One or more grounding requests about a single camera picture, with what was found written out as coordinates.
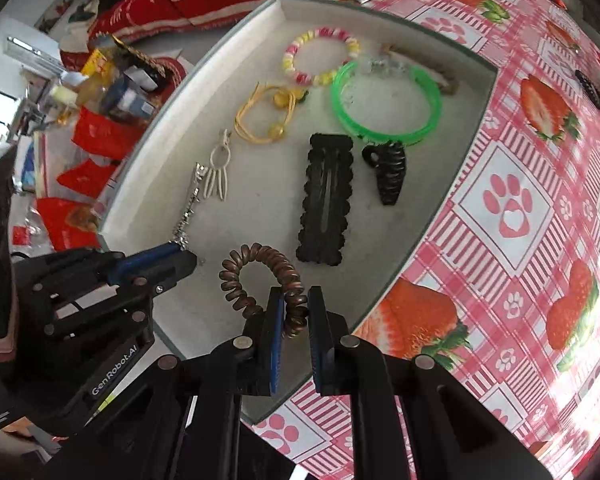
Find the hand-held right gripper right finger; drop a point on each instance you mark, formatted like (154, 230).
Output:
(317, 345)

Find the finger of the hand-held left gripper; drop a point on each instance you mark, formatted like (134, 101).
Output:
(175, 270)
(145, 260)

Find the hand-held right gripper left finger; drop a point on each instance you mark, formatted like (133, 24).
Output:
(275, 340)

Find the white tassel earring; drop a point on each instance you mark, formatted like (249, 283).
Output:
(215, 180)

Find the black scalloped snap hair clip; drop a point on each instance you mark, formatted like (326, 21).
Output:
(330, 240)

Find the grey jewelry box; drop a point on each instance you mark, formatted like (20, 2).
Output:
(260, 200)

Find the small black claw clip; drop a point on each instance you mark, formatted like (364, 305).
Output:
(387, 180)

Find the green plastic bangle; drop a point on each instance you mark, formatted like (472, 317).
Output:
(336, 91)

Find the clear plastic hair clip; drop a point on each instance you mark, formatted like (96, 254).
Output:
(385, 66)

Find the brown wooden hair stick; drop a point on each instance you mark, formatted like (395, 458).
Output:
(430, 67)

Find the red plastic bag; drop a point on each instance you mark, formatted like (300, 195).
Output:
(100, 132)
(60, 220)
(87, 177)

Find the red printed blanket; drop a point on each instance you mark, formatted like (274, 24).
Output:
(150, 5)

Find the black oval hair clip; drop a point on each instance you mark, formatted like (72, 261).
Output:
(594, 91)

